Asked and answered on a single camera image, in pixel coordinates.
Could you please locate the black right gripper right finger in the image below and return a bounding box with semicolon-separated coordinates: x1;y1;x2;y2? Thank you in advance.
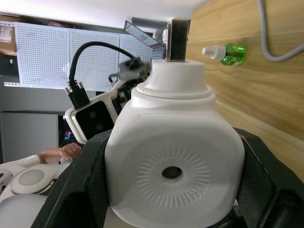
233;127;304;228

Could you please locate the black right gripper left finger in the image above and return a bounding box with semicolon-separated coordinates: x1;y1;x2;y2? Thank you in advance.
30;129;113;228

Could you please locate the white mosquito repellent heater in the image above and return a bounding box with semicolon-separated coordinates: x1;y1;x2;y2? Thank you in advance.
104;18;246;228

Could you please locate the green liquid bottle white cap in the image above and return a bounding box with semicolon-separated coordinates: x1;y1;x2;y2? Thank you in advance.
201;42;246;67

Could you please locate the person's bare hand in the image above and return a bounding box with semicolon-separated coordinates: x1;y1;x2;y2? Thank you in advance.
59;142;82;161

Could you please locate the white pegboard panel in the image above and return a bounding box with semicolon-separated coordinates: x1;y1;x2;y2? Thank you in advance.
13;21;70;89
68;28;120;92
118;34;153;65

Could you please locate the white robot body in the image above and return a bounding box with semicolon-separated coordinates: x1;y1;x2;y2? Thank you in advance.
0;153;73;228

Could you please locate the grey LED panel lamp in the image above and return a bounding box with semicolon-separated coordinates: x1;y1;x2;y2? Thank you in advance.
123;20;165;48

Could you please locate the grey cabinet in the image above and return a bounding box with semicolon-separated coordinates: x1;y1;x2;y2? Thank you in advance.
0;75;69;165

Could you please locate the brown cardboard box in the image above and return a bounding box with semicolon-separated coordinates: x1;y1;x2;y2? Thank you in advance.
0;25;18;57

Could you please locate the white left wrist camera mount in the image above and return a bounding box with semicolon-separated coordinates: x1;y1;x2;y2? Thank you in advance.
63;75;126;144

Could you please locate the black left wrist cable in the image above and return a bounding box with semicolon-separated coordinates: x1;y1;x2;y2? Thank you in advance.
64;41;134;110

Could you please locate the grey power cable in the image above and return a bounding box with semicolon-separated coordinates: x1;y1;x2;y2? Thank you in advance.
258;0;304;62

